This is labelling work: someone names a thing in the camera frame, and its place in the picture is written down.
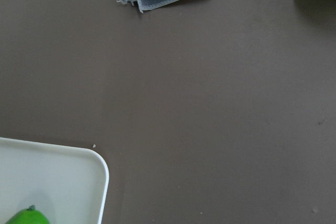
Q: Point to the white rabbit tray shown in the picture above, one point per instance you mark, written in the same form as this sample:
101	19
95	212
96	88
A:
67	184

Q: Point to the green lime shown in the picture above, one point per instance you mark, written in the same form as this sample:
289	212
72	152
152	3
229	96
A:
28	216

